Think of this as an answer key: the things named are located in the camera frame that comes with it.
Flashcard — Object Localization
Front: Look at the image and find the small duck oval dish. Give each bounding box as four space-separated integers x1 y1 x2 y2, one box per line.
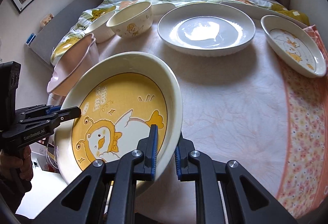
260 15 327 78

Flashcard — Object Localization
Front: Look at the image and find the pink square bowl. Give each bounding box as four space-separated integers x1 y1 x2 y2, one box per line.
47 33 99 96

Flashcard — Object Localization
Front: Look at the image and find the yellow duck deep plate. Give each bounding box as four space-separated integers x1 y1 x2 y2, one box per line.
55 52 183 183

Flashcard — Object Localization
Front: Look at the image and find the person's left hand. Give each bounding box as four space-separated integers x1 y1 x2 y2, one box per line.
1 146 33 181

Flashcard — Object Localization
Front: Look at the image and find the white ribbed bowl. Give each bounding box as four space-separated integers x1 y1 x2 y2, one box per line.
84 11 115 44

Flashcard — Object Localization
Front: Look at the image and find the cream duck bowl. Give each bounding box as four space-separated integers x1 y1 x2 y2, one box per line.
106 2 153 38

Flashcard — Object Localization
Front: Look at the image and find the large white plate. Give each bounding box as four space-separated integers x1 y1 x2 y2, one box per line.
157 3 256 57

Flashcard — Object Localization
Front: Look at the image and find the floral green duvet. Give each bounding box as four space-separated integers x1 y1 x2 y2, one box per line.
50 0 310 66

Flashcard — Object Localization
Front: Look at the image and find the blue white box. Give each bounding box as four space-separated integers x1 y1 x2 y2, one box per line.
25 33 36 47

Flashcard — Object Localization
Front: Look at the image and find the grey headboard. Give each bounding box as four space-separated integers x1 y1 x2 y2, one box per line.
30 0 103 65

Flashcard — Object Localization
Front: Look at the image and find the small toy figure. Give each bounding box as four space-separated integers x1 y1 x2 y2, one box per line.
40 14 54 28

